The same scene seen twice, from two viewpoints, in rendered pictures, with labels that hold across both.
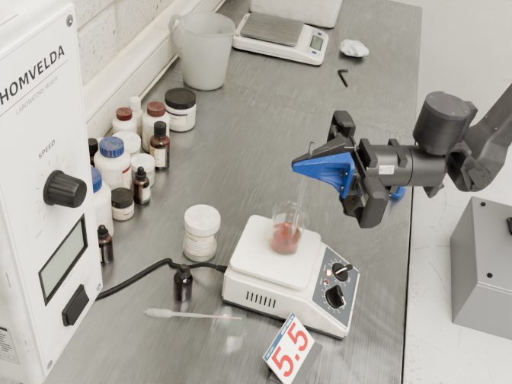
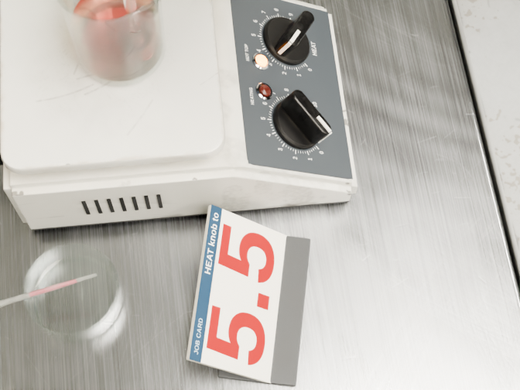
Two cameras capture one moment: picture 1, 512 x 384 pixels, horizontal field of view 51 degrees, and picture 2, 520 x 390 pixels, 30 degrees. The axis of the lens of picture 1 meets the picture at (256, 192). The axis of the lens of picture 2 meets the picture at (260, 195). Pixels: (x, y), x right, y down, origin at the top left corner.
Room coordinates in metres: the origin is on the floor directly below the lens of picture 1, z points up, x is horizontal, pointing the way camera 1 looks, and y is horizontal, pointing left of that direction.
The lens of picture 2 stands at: (0.29, -0.04, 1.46)
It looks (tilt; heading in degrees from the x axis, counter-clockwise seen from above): 68 degrees down; 341
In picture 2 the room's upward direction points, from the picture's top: 2 degrees clockwise
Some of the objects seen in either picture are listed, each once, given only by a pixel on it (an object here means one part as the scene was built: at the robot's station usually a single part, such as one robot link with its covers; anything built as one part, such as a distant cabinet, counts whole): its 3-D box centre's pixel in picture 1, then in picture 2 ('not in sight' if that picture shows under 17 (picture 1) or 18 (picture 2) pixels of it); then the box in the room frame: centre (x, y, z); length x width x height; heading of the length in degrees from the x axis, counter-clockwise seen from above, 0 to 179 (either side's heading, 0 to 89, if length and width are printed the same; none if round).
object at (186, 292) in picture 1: (183, 280); not in sight; (0.53, 0.09, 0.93); 0.03 x 0.03 x 0.07
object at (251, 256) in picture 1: (276, 250); (110, 66); (0.57, -0.05, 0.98); 0.12 x 0.12 x 0.01; 79
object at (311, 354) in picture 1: (294, 351); (251, 295); (0.44, -0.09, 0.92); 0.09 x 0.06 x 0.04; 157
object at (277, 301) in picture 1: (288, 273); (162, 99); (0.57, -0.07, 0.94); 0.22 x 0.13 x 0.08; 79
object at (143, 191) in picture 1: (141, 184); not in sight; (0.72, 0.21, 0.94); 0.03 x 0.03 x 0.08
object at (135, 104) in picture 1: (135, 116); not in sight; (0.92, 0.27, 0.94); 0.03 x 0.03 x 0.09
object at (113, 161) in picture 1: (113, 168); not in sight; (0.73, 0.26, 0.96); 0.06 x 0.06 x 0.11
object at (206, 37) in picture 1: (200, 50); not in sight; (1.20, 0.19, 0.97); 0.18 x 0.13 x 0.15; 67
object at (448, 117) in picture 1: (452, 142); not in sight; (0.61, -0.25, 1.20); 0.11 x 0.08 x 0.12; 106
